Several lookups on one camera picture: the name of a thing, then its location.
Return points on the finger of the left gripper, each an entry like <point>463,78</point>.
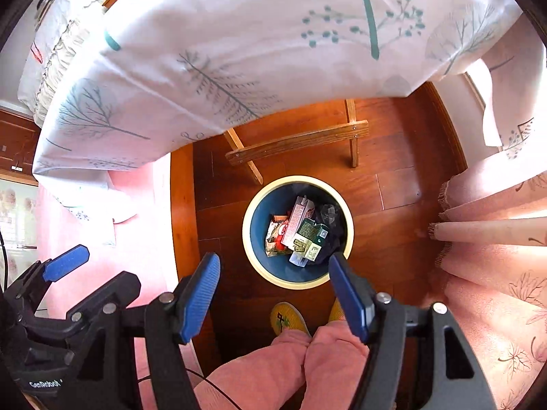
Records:
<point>34,282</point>
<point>121,291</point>

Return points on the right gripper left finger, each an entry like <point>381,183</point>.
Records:
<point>168,322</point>

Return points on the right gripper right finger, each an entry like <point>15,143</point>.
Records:
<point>448,375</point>

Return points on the red gold foil snack bag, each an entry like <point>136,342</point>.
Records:
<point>274,245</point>

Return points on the olive green tea box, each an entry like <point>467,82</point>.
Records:
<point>312,231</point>

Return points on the black gold wrapper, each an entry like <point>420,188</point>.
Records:
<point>330,215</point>

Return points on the red white milk carton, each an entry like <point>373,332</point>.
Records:
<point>303,208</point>

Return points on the blue cream trash bin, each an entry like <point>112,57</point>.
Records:
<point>278,199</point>

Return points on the pink bed cover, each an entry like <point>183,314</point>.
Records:
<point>159,244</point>

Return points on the right yellow slipper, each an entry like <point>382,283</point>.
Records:
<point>336,312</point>

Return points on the yellow slipper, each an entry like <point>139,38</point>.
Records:
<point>285,316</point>
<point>336,312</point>

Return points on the pink trousers legs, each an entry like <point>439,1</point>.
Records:
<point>329,365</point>

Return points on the left yellow slipper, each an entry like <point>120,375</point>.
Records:
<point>285,316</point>

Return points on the tree print tablecloth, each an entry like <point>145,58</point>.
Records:
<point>155,75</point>

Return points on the white lace covered furniture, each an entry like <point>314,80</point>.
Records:
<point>63,28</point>

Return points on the wooden table frame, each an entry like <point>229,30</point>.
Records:
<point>352,130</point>

